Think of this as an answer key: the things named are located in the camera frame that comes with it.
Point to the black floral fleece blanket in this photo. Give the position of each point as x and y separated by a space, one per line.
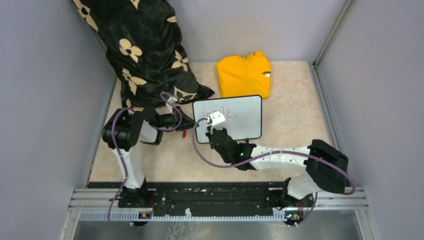
144 47

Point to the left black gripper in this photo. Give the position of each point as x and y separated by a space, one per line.
186 123

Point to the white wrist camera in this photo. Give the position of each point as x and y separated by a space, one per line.
171 100
215 121

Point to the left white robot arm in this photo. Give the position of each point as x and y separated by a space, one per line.
123 131

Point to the folded yellow shirt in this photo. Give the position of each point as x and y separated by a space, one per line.
244 76

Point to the black framed whiteboard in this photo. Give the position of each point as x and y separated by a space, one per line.
243 114

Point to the white slotted cable duct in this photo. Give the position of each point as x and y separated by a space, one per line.
136 216

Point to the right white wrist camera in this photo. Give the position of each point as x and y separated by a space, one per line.
215 121

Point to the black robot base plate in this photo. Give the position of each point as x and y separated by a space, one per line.
213 199

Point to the right aluminium frame rail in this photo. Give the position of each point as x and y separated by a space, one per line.
363 216

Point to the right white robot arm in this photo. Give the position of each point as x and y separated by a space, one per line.
322 167

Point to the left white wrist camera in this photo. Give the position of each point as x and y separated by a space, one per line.
171 100

